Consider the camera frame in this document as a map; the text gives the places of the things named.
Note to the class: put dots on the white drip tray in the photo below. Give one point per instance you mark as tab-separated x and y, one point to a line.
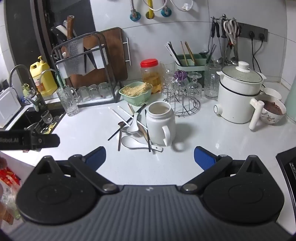
97	102

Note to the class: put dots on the enoki mushrooms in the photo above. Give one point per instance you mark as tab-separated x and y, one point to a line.
136	90

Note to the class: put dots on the steel faucet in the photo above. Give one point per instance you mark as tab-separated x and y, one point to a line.
25	69

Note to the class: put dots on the wooden chopstick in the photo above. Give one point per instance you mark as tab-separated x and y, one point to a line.
130	107
190	53
183	52

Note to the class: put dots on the yellow detergent bottle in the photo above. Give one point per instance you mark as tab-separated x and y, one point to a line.
44	78

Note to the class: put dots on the yellow pipe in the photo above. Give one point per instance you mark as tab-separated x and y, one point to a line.
150	10

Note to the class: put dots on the red printed packet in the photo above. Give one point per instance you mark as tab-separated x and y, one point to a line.
9	177

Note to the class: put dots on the wooden cutting board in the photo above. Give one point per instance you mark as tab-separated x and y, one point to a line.
115	51

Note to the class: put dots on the dark panel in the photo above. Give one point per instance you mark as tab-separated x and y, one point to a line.
23	34

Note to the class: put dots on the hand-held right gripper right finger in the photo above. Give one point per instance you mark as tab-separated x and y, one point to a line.
203	158

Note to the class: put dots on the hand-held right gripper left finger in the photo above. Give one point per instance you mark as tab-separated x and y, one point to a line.
96	157

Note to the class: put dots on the floral ceramic bowl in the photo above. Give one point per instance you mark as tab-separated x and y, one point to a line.
270	118

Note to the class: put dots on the clear glass goblet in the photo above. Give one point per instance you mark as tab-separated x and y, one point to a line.
194	85

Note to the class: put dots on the black induction cooker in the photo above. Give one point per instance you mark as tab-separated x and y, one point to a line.
288	171

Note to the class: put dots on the black power strip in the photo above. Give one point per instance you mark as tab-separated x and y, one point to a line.
256	32

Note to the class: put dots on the black dish rack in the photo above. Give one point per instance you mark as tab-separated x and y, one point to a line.
112	90

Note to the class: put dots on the steel ladle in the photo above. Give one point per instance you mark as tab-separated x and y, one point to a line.
203	53

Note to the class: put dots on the tall clear glass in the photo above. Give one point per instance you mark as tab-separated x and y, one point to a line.
167	67

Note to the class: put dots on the red-lidded plastic jar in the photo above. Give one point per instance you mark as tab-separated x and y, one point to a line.
150	76

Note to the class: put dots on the textured glass mug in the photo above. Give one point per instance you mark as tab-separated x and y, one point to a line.
68	102
213	81

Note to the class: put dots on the small glass tumbler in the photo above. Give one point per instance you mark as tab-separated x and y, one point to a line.
83	93
104	90
94	92

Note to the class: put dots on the white ceramic mug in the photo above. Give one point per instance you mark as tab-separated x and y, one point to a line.
157	129

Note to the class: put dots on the wine glass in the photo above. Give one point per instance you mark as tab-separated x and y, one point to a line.
47	117

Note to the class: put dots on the mint green container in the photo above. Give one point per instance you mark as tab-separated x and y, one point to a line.
291	97

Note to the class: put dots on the white chopstick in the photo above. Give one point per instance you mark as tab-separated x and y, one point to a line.
115	113
170	51
123	110

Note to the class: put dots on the green plastic basket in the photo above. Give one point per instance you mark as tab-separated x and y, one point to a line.
129	99

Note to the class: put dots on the white electric pot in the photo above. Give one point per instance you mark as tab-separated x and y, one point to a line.
233	104

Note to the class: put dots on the white pot lid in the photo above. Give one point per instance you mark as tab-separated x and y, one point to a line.
245	74

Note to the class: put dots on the clear glass tumbler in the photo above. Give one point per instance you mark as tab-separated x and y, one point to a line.
168	83

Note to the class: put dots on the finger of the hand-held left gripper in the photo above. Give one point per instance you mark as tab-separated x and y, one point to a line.
46	140

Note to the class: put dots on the blue wall valve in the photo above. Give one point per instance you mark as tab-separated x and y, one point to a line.
165	12
135	16

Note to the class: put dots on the wooden spoon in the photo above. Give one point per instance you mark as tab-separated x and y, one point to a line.
119	139

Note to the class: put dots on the green utensil holder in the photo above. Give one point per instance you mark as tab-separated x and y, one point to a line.
192	68

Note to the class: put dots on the white countertop appliance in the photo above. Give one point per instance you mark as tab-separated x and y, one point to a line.
9	104

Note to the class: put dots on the purple-bottomed glass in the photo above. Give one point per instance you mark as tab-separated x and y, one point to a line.
180	77

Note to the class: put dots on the white ceramic spoon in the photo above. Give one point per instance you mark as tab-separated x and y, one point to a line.
128	141
132	127

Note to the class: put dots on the white ceramic bowl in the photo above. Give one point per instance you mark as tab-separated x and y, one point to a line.
272	92

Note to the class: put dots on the black sink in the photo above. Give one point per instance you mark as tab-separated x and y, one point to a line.
25	120

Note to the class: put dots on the row of hanging metal utensils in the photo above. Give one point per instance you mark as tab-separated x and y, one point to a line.
217	30

